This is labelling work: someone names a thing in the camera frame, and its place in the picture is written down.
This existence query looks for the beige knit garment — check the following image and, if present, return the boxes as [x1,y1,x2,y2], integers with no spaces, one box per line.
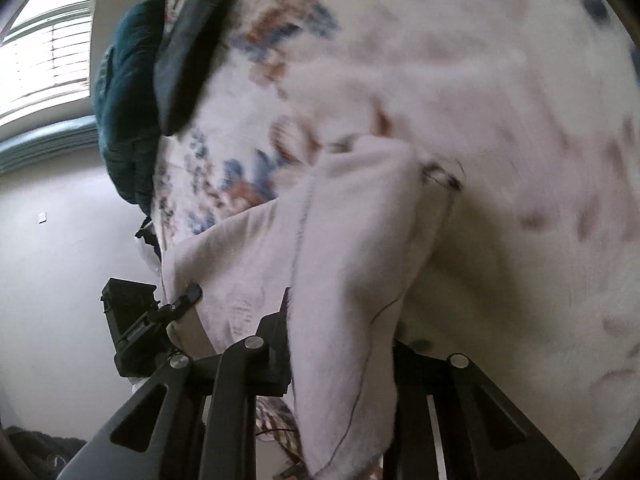
[162,136,459,479]

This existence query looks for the teal folded quilt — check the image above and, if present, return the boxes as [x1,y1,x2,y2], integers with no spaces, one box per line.
[92,0,165,216]

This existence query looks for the window with metal bars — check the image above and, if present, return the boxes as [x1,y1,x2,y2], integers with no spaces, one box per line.
[1,0,93,125]

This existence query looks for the black flat garment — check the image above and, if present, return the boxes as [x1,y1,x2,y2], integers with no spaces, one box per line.
[153,0,235,136]

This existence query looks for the floral fleece bed blanket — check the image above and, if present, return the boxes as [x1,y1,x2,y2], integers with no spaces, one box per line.
[152,0,639,479]

